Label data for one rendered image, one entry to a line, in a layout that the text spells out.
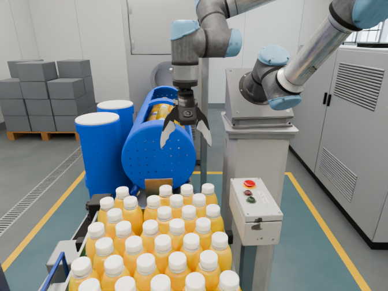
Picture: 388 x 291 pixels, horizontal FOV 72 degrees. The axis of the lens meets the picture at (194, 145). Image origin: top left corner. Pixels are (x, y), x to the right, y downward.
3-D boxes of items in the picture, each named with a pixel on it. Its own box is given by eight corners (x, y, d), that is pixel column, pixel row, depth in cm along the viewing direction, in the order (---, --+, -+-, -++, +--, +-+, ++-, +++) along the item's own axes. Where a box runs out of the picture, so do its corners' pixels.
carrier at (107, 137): (127, 212, 227) (92, 220, 217) (116, 112, 194) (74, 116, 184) (134, 232, 202) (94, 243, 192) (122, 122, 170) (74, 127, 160)
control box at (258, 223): (257, 202, 91) (260, 176, 87) (279, 245, 73) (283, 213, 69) (228, 204, 90) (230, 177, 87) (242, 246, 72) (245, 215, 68)
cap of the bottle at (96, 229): (99, 238, 66) (98, 232, 65) (85, 235, 67) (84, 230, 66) (107, 228, 69) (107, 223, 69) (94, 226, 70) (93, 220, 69)
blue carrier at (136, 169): (186, 125, 188) (185, 84, 178) (197, 190, 107) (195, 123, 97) (146, 127, 187) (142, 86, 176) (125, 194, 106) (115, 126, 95)
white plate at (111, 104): (117, 109, 196) (117, 111, 197) (140, 101, 220) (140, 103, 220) (89, 105, 207) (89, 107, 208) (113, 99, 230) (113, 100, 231)
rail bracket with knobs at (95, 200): (120, 216, 101) (117, 192, 97) (116, 228, 94) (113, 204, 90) (93, 217, 100) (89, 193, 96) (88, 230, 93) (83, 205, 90)
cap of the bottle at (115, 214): (111, 223, 71) (111, 217, 70) (105, 216, 74) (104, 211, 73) (125, 217, 74) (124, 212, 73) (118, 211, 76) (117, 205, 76)
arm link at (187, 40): (206, 19, 67) (172, 19, 65) (205, 65, 71) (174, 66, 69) (197, 21, 74) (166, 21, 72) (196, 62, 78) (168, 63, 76)
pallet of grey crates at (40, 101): (99, 125, 502) (90, 59, 457) (82, 140, 427) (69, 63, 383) (36, 125, 504) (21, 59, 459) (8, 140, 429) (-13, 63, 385)
